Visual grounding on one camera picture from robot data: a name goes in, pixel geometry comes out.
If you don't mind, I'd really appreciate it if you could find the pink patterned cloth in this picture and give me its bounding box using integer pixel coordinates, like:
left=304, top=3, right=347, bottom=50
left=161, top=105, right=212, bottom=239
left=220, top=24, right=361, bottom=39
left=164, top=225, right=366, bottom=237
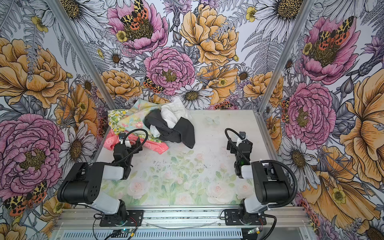
left=103, top=130, right=169, bottom=155

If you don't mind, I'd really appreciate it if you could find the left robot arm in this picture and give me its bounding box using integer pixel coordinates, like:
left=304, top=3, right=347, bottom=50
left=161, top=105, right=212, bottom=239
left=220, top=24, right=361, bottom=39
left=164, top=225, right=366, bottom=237
left=57, top=129, right=148, bottom=227

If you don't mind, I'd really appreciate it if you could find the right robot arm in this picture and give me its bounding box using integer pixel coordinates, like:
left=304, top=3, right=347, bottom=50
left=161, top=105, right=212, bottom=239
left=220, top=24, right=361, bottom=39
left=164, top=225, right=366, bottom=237
left=224, top=128, right=298, bottom=226

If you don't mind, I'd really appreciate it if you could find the pastel floral cloth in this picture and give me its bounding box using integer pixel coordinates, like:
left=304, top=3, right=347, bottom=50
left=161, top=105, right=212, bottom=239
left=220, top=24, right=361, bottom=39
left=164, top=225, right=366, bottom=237
left=117, top=99, right=162, bottom=143

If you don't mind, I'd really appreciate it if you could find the yellow green floral cloth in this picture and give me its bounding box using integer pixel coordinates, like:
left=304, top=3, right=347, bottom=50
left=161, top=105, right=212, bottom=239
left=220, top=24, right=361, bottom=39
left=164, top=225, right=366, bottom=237
left=108, top=109, right=128, bottom=135

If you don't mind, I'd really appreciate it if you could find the dark grey cloth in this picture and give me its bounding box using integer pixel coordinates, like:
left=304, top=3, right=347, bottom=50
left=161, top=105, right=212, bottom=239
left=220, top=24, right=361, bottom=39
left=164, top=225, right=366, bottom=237
left=144, top=109, right=196, bottom=149

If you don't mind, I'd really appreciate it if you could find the white cloth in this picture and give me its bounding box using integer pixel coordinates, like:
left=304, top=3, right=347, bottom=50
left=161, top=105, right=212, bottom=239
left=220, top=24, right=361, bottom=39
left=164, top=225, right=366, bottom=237
left=160, top=99, right=191, bottom=127

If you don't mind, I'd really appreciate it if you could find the white vented strip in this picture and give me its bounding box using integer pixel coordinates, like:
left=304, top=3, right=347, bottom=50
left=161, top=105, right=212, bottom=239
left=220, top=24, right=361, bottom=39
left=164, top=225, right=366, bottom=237
left=56, top=228, right=243, bottom=240

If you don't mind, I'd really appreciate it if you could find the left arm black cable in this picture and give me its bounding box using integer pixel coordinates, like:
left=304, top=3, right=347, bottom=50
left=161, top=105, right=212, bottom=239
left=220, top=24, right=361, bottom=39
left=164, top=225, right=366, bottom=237
left=113, top=128, right=149, bottom=166

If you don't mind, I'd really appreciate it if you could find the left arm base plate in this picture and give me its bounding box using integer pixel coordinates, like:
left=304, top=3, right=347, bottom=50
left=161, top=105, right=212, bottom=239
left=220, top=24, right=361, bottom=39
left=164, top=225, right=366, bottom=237
left=99, top=210, right=144, bottom=227

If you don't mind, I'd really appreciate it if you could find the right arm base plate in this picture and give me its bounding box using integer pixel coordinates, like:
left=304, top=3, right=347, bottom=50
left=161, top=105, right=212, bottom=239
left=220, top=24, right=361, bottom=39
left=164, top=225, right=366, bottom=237
left=223, top=209, right=267, bottom=226

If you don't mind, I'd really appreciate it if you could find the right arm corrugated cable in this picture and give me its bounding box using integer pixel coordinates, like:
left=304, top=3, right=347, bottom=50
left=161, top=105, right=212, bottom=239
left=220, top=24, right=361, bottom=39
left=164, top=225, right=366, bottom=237
left=224, top=128, right=299, bottom=240

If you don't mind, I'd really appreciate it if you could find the aluminium front rail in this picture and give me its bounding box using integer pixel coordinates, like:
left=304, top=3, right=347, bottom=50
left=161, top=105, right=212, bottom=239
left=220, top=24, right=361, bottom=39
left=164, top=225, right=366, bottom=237
left=54, top=205, right=310, bottom=231

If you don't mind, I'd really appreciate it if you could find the left aluminium corner post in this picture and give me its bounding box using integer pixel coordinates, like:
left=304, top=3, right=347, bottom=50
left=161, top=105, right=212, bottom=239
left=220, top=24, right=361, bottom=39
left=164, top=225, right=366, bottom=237
left=47, top=1, right=118, bottom=110

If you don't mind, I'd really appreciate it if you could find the aluminium corner post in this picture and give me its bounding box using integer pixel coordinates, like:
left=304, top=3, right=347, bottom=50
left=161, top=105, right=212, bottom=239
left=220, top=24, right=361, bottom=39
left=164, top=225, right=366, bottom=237
left=257, top=0, right=315, bottom=114
left=47, top=1, right=118, bottom=110

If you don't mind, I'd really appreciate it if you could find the right aluminium corner post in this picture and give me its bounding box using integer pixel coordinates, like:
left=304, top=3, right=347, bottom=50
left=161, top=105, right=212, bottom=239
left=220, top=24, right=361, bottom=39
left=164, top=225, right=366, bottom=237
left=257, top=0, right=315, bottom=114

